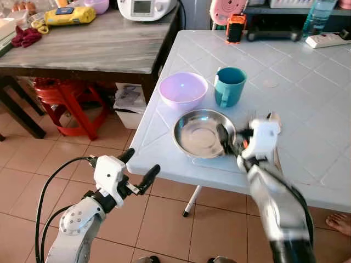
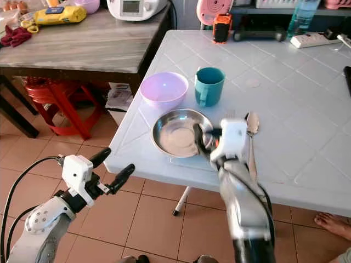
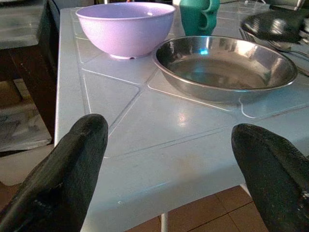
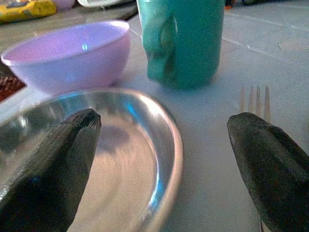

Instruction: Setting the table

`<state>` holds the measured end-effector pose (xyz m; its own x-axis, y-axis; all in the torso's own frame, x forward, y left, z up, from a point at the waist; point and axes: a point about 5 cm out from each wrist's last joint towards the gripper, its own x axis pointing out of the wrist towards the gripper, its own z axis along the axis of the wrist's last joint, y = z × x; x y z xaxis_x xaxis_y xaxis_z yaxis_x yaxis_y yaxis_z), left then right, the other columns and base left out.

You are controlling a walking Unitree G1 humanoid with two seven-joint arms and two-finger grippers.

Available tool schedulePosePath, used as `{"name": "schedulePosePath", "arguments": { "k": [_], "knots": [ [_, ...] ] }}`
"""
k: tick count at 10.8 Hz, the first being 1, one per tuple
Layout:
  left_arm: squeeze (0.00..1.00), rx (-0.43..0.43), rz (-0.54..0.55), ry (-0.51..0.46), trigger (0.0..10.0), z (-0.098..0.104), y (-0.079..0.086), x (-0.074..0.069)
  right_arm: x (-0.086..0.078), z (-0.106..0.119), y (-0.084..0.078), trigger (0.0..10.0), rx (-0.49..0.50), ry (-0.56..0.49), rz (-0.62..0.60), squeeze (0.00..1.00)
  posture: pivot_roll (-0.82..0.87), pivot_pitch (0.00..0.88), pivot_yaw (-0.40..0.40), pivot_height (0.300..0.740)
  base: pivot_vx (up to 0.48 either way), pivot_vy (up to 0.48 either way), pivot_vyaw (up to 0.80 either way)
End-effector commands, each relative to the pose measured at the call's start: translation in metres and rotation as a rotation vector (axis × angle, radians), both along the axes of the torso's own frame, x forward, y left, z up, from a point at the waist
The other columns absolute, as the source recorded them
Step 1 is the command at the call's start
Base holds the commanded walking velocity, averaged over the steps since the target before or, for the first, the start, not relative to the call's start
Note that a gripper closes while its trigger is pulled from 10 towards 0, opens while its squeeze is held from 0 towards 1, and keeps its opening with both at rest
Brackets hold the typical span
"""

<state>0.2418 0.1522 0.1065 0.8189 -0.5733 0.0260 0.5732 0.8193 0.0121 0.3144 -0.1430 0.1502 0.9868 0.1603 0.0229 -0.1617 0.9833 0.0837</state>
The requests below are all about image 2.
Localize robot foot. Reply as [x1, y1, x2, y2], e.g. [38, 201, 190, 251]
[123, 254, 150, 263]
[194, 254, 220, 263]

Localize teal mug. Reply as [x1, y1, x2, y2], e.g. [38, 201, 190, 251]
[194, 66, 227, 108]

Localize white power strip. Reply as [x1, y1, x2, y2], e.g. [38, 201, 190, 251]
[290, 32, 342, 49]

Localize white printed cardboard box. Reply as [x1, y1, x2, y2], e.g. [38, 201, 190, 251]
[105, 83, 135, 126]

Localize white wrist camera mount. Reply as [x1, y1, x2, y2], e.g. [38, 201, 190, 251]
[61, 155, 95, 207]
[216, 117, 249, 163]

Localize person's bare foot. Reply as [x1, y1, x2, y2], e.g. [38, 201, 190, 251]
[314, 212, 351, 242]

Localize pink round appliance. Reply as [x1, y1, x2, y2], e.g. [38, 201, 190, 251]
[197, 0, 234, 27]

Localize orange black handheld radio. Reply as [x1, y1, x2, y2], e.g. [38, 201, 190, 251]
[212, 14, 233, 44]

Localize steel spoon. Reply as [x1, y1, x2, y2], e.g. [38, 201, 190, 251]
[244, 112, 261, 182]

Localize dark red cloth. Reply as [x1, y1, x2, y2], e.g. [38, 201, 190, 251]
[1, 26, 33, 48]

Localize yellow pouch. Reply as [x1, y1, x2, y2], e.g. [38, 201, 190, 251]
[33, 6, 87, 27]

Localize black flat device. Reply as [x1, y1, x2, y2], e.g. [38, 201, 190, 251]
[233, 25, 289, 43]

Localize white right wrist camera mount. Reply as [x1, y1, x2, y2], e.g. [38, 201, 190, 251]
[216, 117, 249, 163]

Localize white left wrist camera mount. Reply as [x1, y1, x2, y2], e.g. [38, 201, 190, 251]
[61, 155, 95, 207]

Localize yellow handled scissors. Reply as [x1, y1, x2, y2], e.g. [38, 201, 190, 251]
[20, 19, 41, 35]

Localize white appliance with display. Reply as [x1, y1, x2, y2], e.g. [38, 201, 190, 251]
[106, 0, 168, 22]

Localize lilac plastic bowl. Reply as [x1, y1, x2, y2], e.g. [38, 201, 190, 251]
[139, 72, 190, 111]

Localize white plastic table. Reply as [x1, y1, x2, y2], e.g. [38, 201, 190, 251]
[104, 30, 351, 219]

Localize small pink bowl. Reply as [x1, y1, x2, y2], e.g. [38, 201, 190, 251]
[74, 0, 101, 15]

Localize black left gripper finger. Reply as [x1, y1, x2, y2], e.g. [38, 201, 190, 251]
[109, 163, 137, 196]
[89, 147, 112, 169]

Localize red plastic stool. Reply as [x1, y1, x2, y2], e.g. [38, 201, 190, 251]
[24, 77, 108, 141]

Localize blue clear water bottle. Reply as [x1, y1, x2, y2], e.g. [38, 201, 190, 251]
[287, 0, 322, 38]

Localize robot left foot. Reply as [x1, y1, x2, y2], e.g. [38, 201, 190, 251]
[123, 254, 150, 263]

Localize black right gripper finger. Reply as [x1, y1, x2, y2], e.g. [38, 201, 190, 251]
[193, 123, 214, 161]

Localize round steel plate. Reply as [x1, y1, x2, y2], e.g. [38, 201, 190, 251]
[151, 108, 218, 159]

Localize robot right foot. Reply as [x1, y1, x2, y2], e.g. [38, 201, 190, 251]
[194, 254, 220, 263]

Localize dark wooden marble-top table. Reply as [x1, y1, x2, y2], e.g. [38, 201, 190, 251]
[0, 4, 172, 140]

